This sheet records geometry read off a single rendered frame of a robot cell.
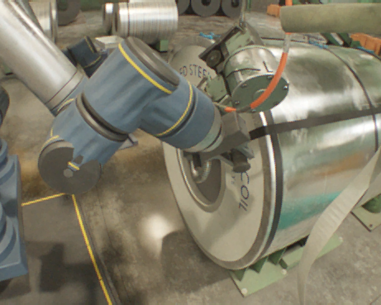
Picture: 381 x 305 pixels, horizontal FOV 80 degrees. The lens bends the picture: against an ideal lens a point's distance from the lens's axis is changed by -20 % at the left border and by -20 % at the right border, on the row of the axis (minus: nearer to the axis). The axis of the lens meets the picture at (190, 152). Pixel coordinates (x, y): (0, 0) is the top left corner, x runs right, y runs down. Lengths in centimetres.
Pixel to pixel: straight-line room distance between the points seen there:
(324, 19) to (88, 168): 37
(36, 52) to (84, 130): 22
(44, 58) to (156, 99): 26
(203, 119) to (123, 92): 15
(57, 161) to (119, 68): 17
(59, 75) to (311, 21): 44
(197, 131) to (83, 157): 18
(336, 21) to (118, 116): 29
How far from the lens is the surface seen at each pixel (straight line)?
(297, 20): 32
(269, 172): 89
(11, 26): 55
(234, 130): 52
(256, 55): 66
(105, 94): 37
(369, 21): 32
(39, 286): 150
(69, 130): 41
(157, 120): 40
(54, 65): 55
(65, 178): 44
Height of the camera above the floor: 159
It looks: 35 degrees down
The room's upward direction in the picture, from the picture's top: 5 degrees clockwise
